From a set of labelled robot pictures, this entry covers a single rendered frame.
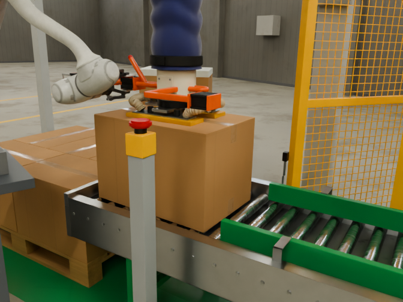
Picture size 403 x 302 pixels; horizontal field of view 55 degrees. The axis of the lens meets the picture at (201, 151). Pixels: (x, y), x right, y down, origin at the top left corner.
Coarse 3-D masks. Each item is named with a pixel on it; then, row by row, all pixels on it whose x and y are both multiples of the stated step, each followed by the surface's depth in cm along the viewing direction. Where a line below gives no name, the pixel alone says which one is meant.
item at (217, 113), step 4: (212, 112) 168; (216, 112) 170; (220, 112) 170; (224, 112) 173; (200, 116) 170; (204, 116) 168; (208, 116) 167; (212, 116) 166; (216, 116) 167; (220, 116) 170
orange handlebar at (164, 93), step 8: (120, 80) 180; (168, 88) 154; (176, 88) 158; (192, 88) 159; (200, 88) 158; (208, 88) 159; (152, 96) 141; (160, 96) 139; (168, 96) 137; (176, 96) 135; (184, 96) 134
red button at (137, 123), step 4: (132, 120) 115; (136, 120) 115; (140, 120) 115; (144, 120) 115; (148, 120) 115; (132, 124) 114; (136, 124) 113; (140, 124) 113; (144, 124) 113; (148, 124) 114; (136, 128) 114; (140, 128) 114; (144, 128) 114; (136, 132) 116; (140, 132) 115; (144, 132) 116
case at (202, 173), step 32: (96, 128) 172; (128, 128) 160; (160, 128) 150; (192, 128) 147; (224, 128) 149; (160, 160) 154; (192, 160) 145; (224, 160) 154; (128, 192) 169; (160, 192) 158; (192, 192) 149; (224, 192) 159; (192, 224) 152
